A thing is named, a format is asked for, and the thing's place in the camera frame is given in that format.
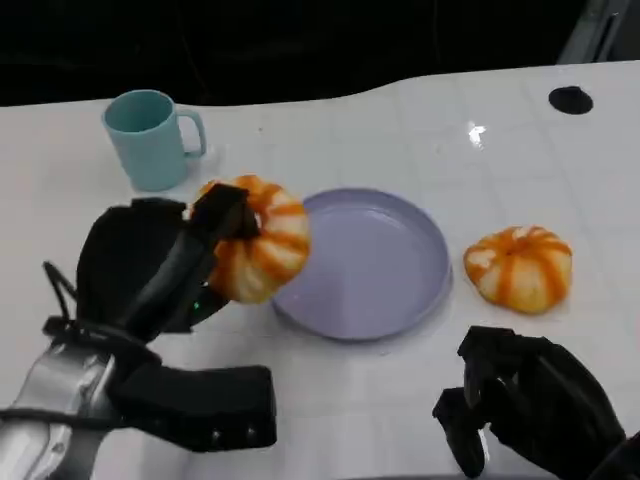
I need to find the orange white toy bread roll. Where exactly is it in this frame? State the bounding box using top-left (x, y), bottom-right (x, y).
top-left (462, 225), bottom-right (574, 316)
top-left (192, 174), bottom-right (313, 305)

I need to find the black round table grommet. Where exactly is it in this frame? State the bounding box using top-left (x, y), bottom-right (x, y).
top-left (547, 86), bottom-right (595, 116)

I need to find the lilac plate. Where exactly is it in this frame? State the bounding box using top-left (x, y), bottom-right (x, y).
top-left (269, 187), bottom-right (454, 343)

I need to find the pale green mug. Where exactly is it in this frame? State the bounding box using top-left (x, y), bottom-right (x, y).
top-left (101, 89), bottom-right (208, 193)

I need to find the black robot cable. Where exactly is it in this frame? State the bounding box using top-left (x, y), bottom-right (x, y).
top-left (41, 259), bottom-right (80, 324)

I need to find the grey metal frame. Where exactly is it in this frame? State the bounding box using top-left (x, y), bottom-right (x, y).
top-left (555, 0), bottom-right (640, 65)

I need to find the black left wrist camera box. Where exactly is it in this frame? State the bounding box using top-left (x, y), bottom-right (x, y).
top-left (107, 363), bottom-right (279, 454)

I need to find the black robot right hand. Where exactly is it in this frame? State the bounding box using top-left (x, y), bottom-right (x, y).
top-left (431, 324), bottom-right (627, 477)

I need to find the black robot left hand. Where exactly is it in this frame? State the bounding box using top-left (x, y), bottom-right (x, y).
top-left (76, 182), bottom-right (262, 342)

